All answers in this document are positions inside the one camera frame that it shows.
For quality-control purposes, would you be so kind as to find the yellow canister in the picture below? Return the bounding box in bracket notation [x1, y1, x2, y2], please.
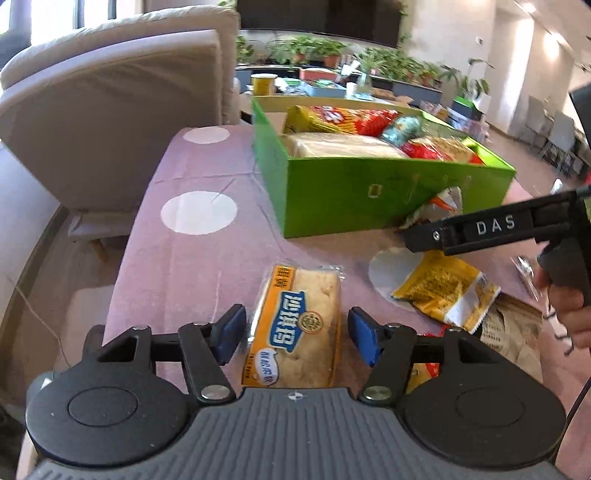
[250, 72, 278, 97]

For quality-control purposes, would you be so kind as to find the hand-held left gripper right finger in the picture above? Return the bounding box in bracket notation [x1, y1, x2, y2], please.
[347, 306, 506, 408]

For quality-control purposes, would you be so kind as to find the row of green potted plants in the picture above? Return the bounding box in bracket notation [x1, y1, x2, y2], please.
[235, 34, 462, 89]

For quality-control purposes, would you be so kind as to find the dark television console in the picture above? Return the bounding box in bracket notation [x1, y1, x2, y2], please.
[235, 65, 444, 108]

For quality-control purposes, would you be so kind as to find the clear bread packet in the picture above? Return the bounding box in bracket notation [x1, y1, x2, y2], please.
[281, 132, 410, 160]

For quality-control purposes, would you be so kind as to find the thin floor cable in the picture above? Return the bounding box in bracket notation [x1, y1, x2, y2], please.
[4, 271, 71, 367]

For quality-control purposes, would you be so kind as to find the blue plastic basket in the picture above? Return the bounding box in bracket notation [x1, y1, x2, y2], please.
[307, 79, 347, 99]

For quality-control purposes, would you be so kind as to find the large-leaf potted plant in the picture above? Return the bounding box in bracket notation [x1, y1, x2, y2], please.
[442, 56, 496, 101]

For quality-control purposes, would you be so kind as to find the teal snack packet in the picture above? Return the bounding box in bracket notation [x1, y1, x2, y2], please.
[380, 115, 424, 147]

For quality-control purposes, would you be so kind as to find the clear wrapper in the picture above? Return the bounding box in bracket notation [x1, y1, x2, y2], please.
[510, 255, 542, 297]

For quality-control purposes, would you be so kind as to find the green cardboard box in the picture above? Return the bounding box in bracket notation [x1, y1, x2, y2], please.
[251, 95, 517, 239]

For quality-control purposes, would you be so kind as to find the yellow and red snack packet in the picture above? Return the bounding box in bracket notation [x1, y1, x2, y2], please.
[282, 104, 399, 137]

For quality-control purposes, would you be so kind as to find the brown paper packet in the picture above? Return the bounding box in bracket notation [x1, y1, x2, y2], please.
[475, 292, 544, 385]

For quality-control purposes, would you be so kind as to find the orange bread packet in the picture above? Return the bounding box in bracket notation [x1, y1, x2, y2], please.
[240, 264, 345, 390]

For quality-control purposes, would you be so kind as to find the wall television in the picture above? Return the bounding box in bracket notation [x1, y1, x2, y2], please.
[237, 0, 403, 48]

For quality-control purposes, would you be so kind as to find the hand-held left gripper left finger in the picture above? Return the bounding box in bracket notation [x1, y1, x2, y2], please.
[88, 304, 247, 406]

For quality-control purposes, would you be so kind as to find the pink box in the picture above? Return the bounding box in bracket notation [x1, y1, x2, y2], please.
[298, 68, 343, 82]

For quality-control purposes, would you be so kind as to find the grey dining chair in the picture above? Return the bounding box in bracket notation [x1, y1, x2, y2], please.
[516, 94, 556, 145]
[539, 111, 583, 175]

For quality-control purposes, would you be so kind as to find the glass vase with plant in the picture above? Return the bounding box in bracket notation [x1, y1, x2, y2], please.
[353, 58, 376, 96]

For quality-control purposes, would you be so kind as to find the black cable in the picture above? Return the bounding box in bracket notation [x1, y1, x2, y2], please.
[549, 295, 591, 464]

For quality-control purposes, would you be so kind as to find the silver snack packet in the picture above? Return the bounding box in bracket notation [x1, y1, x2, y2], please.
[399, 185, 464, 232]

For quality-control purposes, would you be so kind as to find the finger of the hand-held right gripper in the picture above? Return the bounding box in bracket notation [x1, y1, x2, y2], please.
[402, 191, 581, 258]

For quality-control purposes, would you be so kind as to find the person's right hand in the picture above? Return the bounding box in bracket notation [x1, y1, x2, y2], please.
[532, 264, 591, 350]

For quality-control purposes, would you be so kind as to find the red snack packet gold top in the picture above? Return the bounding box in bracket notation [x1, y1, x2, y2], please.
[401, 137, 486, 165]

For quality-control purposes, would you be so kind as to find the beige sofa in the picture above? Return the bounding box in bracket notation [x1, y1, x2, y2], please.
[0, 7, 242, 243]

